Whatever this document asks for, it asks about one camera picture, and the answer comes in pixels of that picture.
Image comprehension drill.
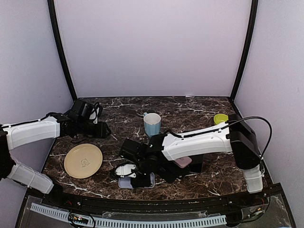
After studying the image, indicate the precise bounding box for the lime green bowl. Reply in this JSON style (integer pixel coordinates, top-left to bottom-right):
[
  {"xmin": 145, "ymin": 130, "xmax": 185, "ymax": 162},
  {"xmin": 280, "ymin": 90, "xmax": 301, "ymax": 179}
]
[{"xmin": 213, "ymin": 114, "xmax": 228, "ymax": 125}]

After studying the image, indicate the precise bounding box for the blue ceramic mug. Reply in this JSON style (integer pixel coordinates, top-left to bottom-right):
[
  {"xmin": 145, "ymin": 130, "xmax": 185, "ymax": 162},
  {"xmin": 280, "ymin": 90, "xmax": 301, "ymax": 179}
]
[{"xmin": 143, "ymin": 113, "xmax": 162, "ymax": 138}]

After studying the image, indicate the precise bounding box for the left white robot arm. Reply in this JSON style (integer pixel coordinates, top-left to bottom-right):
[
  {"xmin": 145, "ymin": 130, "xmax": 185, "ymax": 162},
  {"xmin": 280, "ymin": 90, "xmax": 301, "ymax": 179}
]
[{"xmin": 0, "ymin": 113, "xmax": 111, "ymax": 207}]

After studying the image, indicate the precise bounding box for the left black frame post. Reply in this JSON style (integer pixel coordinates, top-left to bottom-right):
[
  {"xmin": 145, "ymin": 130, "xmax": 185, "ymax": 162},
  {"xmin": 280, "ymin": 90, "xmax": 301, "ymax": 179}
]
[{"xmin": 47, "ymin": 0, "xmax": 77, "ymax": 101}]

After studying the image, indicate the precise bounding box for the white slotted cable duct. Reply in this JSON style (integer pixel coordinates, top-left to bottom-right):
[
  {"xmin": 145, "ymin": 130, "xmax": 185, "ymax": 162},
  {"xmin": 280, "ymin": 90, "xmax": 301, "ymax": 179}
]
[{"xmin": 30, "ymin": 203, "xmax": 227, "ymax": 228}]

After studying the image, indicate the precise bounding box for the black front rail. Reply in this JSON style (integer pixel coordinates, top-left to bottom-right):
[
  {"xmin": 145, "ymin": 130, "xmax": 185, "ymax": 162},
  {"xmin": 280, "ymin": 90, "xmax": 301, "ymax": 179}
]
[{"xmin": 63, "ymin": 192, "xmax": 269, "ymax": 214}]

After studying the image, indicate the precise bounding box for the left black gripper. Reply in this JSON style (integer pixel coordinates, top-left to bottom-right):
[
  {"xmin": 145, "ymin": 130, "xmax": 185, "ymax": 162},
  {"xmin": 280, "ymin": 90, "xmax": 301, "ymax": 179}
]
[{"xmin": 77, "ymin": 120, "xmax": 111, "ymax": 139}]

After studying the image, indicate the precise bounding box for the beige round plate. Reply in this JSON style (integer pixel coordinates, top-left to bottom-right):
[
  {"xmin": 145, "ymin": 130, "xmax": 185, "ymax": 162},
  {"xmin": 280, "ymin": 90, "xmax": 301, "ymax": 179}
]
[{"xmin": 64, "ymin": 143, "xmax": 103, "ymax": 179}]

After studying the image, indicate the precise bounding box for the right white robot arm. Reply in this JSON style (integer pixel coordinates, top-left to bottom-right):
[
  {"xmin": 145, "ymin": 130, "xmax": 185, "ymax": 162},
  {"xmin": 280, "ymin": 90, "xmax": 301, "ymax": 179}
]
[{"xmin": 123, "ymin": 114, "xmax": 265, "ymax": 206}]

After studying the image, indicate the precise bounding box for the pink phone case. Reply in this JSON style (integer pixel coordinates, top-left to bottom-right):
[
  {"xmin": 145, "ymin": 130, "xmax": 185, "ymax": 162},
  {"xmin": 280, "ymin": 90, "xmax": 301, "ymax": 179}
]
[{"xmin": 174, "ymin": 156, "xmax": 192, "ymax": 169}]

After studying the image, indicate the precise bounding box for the right black frame post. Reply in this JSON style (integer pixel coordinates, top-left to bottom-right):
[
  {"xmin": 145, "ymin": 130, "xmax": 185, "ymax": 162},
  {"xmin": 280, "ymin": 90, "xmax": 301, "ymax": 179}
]
[{"xmin": 229, "ymin": 0, "xmax": 258, "ymax": 103}]

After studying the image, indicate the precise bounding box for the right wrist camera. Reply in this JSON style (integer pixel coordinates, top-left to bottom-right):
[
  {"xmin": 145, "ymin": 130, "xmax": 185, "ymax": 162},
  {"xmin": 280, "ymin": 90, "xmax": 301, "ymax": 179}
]
[{"xmin": 118, "ymin": 139, "xmax": 143, "ymax": 179}]

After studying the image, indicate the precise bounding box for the black screen smartphone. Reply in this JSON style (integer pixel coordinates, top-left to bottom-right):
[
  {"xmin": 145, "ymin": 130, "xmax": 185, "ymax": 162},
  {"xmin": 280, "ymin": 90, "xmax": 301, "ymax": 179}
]
[{"xmin": 189, "ymin": 154, "xmax": 204, "ymax": 173}]

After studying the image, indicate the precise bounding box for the black phone case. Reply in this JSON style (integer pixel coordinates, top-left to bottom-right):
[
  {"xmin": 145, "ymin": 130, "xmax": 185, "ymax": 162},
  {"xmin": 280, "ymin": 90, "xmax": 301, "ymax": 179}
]
[{"xmin": 157, "ymin": 166, "xmax": 190, "ymax": 183}]

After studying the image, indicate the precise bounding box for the black frame post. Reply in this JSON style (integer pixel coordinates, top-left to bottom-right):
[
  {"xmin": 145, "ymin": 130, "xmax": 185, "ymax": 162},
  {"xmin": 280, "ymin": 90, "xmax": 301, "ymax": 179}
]
[
  {"xmin": 229, "ymin": 0, "xmax": 258, "ymax": 103},
  {"xmin": 47, "ymin": 0, "xmax": 77, "ymax": 101}
]

